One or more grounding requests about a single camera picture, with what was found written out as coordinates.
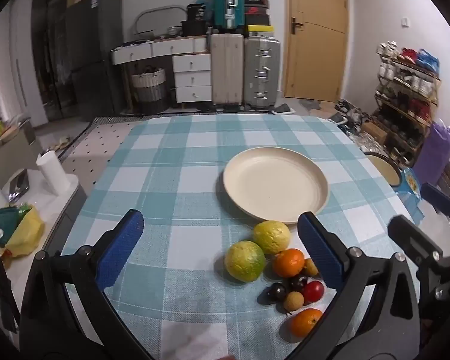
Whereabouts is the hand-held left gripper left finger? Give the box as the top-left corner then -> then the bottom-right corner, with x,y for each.
19,209 -> 154,360

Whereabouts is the yellow plastic bag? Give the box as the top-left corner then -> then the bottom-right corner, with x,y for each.
0,203 -> 46,259

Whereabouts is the cream round plate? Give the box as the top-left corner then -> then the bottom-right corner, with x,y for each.
223,148 -> 329,226

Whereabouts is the white drawer dresser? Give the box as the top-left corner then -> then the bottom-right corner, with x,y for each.
110,37 -> 213,104

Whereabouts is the stack of shoe boxes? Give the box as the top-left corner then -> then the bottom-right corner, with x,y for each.
244,0 -> 275,38

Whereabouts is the red cherry tomato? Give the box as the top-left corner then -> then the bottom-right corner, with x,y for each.
302,280 -> 325,302

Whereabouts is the silver suitcase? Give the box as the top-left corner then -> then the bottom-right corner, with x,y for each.
244,37 -> 282,110

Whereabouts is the wicker laundry basket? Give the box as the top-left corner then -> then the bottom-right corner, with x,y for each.
131,68 -> 169,114

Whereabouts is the teal suitcase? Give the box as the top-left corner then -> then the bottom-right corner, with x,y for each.
214,0 -> 244,32

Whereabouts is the teal checkered tablecloth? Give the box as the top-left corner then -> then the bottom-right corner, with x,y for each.
59,114 -> 425,360

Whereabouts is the cream bowl with dark rim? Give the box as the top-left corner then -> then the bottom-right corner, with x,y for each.
364,152 -> 403,187

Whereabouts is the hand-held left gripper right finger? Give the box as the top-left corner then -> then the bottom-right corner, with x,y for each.
285,211 -> 421,360

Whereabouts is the white paper towel roll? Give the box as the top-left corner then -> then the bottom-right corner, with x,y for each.
35,150 -> 71,197

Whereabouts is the purple bag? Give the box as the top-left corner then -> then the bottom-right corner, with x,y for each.
412,120 -> 450,177

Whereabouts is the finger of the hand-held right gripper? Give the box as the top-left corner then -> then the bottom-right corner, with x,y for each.
387,215 -> 444,272
420,182 -> 450,230

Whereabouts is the wooden door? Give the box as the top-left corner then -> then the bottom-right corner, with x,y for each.
284,0 -> 350,103

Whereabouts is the dark refrigerator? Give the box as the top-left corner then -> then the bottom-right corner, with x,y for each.
30,0 -> 125,121

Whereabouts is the dotted floor rug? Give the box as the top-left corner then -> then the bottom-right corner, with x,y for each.
60,116 -> 147,186

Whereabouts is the blue printed packet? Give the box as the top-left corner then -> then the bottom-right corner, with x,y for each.
397,168 -> 426,223

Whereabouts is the arched mirror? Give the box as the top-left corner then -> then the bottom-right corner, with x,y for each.
135,5 -> 188,40

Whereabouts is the orange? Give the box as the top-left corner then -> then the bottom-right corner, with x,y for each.
289,308 -> 324,338
272,248 -> 305,278

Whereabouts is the wooden shoe rack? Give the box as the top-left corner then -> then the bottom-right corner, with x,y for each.
371,41 -> 441,167

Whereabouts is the beige suitcase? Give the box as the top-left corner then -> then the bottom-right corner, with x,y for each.
210,33 -> 245,106

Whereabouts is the greenish yellow guava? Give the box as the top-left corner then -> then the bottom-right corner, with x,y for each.
225,241 -> 266,281

